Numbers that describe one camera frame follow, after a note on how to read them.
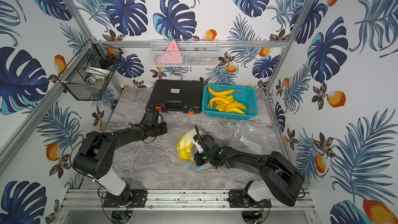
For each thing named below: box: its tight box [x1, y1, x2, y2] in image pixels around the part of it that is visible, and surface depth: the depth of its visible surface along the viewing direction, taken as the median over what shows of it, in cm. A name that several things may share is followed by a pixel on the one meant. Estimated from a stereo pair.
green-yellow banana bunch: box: [177, 133, 194, 161], surface depth 85 cm
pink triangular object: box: [154, 40, 183, 65], surface depth 92 cm
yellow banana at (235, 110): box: [224, 107, 246, 115], surface depth 104 cm
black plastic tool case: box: [148, 79, 204, 115], surface depth 109 cm
